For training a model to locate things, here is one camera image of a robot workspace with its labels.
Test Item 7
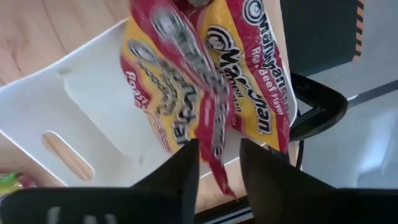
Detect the lime chili shrimp ramen pack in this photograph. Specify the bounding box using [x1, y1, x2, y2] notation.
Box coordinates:
[0, 172, 37, 197]

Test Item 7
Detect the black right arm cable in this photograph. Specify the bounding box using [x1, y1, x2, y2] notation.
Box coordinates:
[295, 108, 305, 170]

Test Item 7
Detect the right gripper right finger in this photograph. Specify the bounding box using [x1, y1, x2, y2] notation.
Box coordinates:
[241, 139, 398, 224]

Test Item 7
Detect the white plastic bin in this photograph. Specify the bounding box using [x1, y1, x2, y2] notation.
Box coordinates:
[0, 18, 299, 187]

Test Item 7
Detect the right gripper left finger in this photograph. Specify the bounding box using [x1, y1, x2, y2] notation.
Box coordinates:
[0, 139, 200, 224]

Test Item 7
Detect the red roast beef ramen pack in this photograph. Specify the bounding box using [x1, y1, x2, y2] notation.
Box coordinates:
[186, 0, 298, 153]
[119, 0, 237, 200]

